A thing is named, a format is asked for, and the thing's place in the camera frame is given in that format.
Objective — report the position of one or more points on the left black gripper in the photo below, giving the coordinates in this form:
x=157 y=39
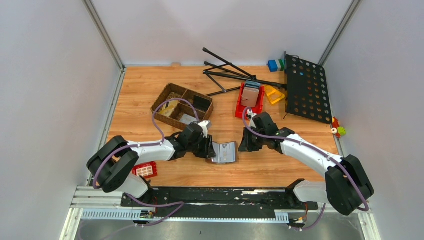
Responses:
x=209 y=152

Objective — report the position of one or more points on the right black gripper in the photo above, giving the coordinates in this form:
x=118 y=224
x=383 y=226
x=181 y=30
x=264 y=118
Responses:
x=246 y=146

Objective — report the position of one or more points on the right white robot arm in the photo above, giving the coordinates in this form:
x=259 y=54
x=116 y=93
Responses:
x=346 y=186

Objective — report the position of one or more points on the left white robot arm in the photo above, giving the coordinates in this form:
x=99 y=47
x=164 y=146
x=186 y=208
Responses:
x=113 y=164

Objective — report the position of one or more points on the silver card in basket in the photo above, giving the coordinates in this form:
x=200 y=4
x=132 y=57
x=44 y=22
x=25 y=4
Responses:
x=187 y=119

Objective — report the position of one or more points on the black card in basket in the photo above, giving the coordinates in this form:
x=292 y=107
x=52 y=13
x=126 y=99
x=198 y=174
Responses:
x=201 y=103

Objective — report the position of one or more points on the gold card in basket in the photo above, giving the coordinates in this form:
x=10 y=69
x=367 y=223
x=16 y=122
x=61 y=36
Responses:
x=168 y=108

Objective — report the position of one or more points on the red plastic bin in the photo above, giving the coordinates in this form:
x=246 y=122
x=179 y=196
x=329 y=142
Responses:
x=259 y=105

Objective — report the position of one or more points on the woven wicker basket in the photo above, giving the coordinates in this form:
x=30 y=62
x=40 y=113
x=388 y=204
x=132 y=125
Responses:
x=186 y=98

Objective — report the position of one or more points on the pink wallet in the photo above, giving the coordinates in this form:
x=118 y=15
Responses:
x=249 y=97

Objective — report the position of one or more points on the red white small tray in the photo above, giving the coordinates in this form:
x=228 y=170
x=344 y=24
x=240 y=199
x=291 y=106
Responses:
x=145 y=170

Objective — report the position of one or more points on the black folded tripod stand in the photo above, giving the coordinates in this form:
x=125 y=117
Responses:
x=230 y=71

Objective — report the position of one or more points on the black perforated metal tray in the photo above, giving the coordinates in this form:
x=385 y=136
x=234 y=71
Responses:
x=306 y=91

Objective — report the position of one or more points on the blue green toy block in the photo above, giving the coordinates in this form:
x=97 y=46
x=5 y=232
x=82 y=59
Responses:
x=277 y=65

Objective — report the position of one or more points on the red green toy pieces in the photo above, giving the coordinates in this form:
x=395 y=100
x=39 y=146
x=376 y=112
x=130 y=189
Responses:
x=337 y=129

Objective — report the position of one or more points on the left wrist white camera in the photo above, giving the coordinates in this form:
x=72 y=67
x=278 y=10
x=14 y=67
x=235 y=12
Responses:
x=205 y=125

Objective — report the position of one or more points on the wrist white camera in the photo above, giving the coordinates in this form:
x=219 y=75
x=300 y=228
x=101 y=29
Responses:
x=205 y=125
x=250 y=115

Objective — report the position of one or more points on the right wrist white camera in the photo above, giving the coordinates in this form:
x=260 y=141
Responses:
x=250 y=115

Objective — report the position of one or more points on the yellow plastic frame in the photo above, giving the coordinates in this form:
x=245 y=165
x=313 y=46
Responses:
x=273 y=95

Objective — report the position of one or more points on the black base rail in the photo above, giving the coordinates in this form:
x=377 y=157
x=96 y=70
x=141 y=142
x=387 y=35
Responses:
x=194 y=204

